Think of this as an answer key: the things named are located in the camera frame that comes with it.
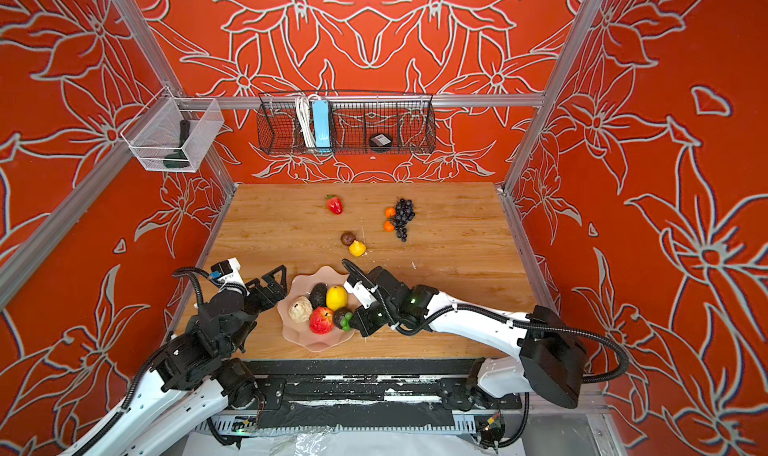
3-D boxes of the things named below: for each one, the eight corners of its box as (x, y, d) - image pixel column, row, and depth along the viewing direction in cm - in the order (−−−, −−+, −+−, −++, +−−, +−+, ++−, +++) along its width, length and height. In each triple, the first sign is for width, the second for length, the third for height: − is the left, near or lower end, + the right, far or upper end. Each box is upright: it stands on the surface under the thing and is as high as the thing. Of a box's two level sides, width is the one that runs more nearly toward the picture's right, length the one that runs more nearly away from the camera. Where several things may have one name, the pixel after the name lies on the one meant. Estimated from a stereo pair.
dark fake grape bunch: (386, 236, 106) (386, 228, 102) (399, 204, 116) (399, 196, 112) (405, 241, 105) (406, 233, 101) (416, 208, 115) (417, 200, 111)
